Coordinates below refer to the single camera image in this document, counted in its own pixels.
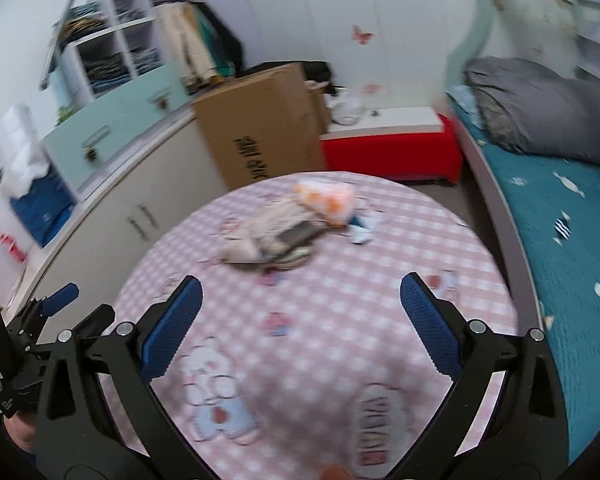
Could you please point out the white red plastic bag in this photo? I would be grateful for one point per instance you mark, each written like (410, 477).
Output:
(13, 261)

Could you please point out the brown cardboard box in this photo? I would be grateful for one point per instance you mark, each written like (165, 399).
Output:
(262, 126)

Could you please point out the blue bag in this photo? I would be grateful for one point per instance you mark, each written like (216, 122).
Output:
(46, 208)

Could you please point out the pink checkered tablecloth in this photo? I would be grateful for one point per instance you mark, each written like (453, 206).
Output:
(283, 374)

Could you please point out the grey pillow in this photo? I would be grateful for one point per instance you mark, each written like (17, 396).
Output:
(529, 109)

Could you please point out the hanging clothes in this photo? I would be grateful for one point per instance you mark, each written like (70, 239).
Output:
(203, 49)

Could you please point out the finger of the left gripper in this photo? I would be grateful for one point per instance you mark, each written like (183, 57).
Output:
(60, 299)

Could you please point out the white long cabinet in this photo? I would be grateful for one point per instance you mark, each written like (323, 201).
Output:
(159, 181)

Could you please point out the white bag on box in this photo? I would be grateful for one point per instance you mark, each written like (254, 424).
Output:
(345, 108)

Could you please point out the person right hand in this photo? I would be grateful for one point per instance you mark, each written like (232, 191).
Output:
(335, 472)

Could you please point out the white shelf unit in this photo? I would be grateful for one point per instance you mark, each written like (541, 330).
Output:
(117, 54)

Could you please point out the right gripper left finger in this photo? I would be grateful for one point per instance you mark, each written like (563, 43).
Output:
(142, 440)

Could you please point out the beige patterned cloth pile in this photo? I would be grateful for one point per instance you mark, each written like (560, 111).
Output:
(273, 232)

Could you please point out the blue white paper scrap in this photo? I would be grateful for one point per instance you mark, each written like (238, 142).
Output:
(361, 227)

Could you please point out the mint green drawer unit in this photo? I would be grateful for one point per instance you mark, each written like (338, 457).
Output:
(83, 144)

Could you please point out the red storage box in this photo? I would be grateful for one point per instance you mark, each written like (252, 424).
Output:
(405, 156)

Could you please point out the teal bed sheet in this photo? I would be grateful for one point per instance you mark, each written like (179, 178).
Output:
(545, 212)

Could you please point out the person left hand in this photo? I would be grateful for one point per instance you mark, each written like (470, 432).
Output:
(21, 429)

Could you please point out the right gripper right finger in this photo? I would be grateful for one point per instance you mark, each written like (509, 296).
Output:
(504, 416)

